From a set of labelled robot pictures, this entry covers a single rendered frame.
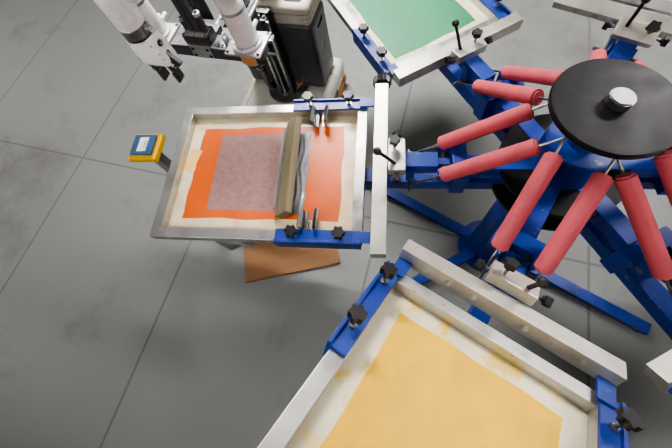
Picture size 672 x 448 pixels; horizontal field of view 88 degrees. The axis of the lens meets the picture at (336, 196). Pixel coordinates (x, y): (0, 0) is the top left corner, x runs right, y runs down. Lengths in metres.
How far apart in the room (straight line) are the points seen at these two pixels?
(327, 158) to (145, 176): 1.88
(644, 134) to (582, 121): 0.14
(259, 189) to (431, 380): 0.88
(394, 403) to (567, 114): 0.82
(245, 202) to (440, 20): 1.18
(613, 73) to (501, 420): 0.91
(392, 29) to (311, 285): 1.47
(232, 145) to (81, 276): 1.75
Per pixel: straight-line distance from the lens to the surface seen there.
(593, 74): 1.21
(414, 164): 1.24
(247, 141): 1.51
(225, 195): 1.43
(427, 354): 0.94
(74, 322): 2.91
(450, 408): 0.91
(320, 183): 1.33
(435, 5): 1.90
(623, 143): 1.10
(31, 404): 3.01
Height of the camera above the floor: 2.13
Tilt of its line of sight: 65 degrees down
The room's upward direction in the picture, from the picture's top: 18 degrees counter-clockwise
